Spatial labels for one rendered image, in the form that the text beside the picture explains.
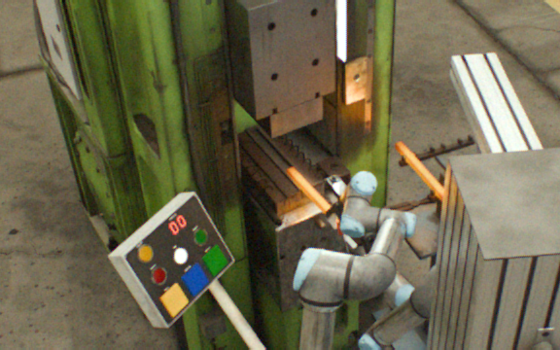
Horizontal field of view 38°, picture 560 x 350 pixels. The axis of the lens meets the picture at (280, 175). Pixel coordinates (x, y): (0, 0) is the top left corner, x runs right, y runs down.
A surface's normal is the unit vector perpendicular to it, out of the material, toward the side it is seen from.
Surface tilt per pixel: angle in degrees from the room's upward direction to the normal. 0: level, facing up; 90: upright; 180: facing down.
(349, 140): 90
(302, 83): 90
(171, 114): 90
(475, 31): 0
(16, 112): 0
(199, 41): 90
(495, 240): 0
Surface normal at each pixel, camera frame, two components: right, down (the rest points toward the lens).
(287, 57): 0.50, 0.54
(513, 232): -0.04, -0.76
